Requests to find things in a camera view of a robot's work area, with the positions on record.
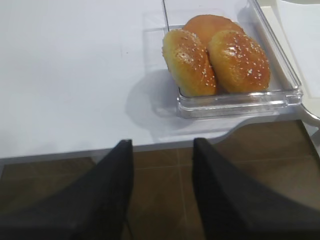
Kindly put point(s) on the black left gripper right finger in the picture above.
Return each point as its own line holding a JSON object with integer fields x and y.
{"x": 234, "y": 206}

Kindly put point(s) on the sesame bun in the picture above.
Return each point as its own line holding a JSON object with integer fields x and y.
{"x": 239, "y": 62}
{"x": 188, "y": 62}

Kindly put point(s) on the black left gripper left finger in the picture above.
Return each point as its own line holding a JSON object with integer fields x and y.
{"x": 94, "y": 207}

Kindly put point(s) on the plain bottom bun in container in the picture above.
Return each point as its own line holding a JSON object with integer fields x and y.
{"x": 206, "y": 26}

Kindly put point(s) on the white serving tray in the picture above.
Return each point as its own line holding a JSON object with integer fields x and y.
{"x": 296, "y": 24}

